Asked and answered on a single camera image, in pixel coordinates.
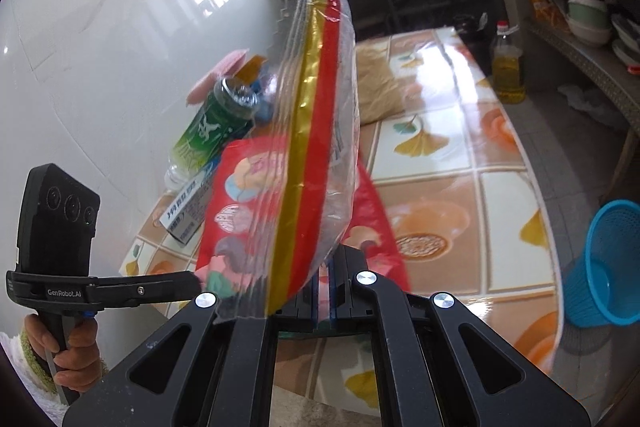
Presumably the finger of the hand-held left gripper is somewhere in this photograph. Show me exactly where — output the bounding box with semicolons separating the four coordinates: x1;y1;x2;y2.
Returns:
94;271;202;308

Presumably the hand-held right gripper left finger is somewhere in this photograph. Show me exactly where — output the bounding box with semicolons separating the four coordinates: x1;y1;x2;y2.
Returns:
62;277;321;427

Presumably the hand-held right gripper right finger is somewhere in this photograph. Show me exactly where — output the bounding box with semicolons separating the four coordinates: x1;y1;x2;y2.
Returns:
329;246;586;427

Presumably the red printed snack packet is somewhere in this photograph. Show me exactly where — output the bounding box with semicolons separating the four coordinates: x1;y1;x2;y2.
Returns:
195;139;412;308

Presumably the clear red and gold bag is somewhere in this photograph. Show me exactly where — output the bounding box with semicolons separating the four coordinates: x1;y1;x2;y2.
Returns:
215;0;362;323

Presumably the blue plastic basket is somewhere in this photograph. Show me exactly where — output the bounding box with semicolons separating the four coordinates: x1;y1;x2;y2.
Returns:
565;199;640;328

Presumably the person's left hand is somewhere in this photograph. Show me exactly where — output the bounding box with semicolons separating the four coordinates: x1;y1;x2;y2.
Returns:
25;314;107;392

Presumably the blue white toothpaste box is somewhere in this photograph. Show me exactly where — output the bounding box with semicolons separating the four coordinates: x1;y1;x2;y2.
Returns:
160;167;221;244

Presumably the green drink can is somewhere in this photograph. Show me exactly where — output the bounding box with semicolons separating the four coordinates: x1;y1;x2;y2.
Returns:
165;77;258;194

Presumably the beige grain bag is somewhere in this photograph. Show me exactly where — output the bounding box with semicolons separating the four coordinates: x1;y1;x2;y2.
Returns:
354;42;407;126

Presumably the pink ribbed cup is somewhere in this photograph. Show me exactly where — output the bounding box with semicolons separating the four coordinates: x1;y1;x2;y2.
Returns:
187;49;251;108

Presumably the yellow cooking oil bottle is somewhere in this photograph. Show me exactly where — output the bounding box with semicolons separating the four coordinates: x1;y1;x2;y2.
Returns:
492;21;527;106

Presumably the black kettle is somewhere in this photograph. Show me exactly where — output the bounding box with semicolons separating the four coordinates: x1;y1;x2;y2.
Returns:
452;13;489;38

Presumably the white rag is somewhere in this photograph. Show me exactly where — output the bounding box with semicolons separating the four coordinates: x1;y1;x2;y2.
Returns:
557;82;622;126

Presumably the grey woven shelf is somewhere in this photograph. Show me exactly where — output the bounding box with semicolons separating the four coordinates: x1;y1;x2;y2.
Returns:
522;18;640;208

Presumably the orange packet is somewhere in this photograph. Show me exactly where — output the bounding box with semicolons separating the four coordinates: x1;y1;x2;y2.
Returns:
527;0;553;24

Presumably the stack of white bowls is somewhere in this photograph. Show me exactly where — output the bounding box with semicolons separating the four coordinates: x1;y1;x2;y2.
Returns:
565;14;615;48

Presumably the stack of white plates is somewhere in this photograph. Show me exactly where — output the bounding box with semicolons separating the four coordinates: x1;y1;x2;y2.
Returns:
610;14;640;68

